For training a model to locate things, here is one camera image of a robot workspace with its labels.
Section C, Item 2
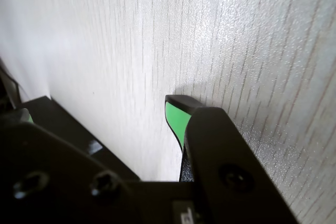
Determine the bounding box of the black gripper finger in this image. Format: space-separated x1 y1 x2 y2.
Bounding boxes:
164 94 300 224
0 108 140 224

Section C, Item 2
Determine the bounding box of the black power cable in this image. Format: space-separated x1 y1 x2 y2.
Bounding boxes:
0 56 23 109

